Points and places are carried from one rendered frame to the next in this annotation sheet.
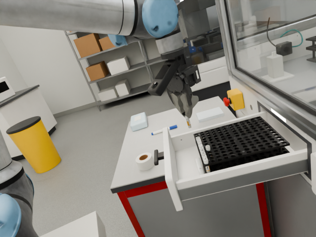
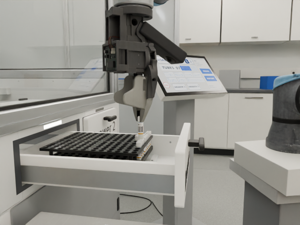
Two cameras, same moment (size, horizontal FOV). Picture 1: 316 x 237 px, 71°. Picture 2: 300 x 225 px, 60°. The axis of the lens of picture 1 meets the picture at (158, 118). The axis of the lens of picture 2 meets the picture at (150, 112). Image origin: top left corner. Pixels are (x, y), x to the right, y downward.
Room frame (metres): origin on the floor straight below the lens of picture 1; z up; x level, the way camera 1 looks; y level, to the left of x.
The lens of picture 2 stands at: (1.16, -0.04, 1.05)
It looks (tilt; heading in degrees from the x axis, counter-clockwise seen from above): 8 degrees down; 183
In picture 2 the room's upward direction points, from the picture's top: straight up
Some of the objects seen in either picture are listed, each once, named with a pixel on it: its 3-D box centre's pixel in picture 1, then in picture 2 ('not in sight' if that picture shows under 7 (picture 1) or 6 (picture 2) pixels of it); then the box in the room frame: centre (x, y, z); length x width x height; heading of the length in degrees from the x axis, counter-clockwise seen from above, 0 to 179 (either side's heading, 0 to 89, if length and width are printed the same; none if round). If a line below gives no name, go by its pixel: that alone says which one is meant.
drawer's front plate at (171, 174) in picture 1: (171, 162); (184, 156); (0.58, 0.00, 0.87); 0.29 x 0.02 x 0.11; 173
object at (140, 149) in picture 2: (201, 147); (142, 143); (0.56, -0.09, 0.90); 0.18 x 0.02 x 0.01; 173
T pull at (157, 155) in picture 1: (160, 156); (196, 143); (0.58, 0.03, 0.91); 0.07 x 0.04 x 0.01; 173
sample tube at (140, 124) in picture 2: (188, 121); (140, 127); (0.65, -0.09, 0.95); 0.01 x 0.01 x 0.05
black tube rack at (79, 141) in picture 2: (236, 146); (102, 153); (0.55, -0.19, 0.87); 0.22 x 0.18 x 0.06; 83
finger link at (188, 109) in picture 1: (192, 102); (127, 97); (0.64, -0.12, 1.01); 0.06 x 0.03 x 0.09; 124
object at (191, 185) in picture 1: (239, 147); (98, 155); (0.55, -0.20, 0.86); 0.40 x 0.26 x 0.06; 83
